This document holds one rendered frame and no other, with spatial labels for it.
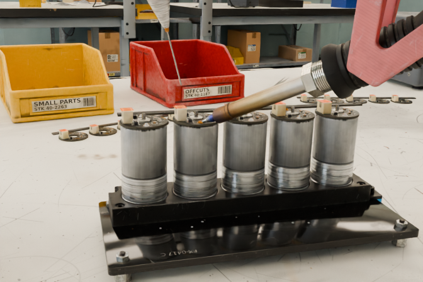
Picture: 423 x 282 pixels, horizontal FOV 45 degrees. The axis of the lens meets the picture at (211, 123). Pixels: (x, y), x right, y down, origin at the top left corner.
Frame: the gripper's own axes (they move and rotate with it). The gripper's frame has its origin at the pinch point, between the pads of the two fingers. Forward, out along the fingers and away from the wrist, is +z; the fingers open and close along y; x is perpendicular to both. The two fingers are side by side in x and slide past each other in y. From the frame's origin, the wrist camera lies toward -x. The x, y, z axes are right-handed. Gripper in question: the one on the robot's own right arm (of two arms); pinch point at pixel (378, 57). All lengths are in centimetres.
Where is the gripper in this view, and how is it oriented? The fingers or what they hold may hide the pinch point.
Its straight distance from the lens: 22.4
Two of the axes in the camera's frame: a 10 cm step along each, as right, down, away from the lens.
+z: -4.2, 7.8, 4.6
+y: -4.9, 2.3, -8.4
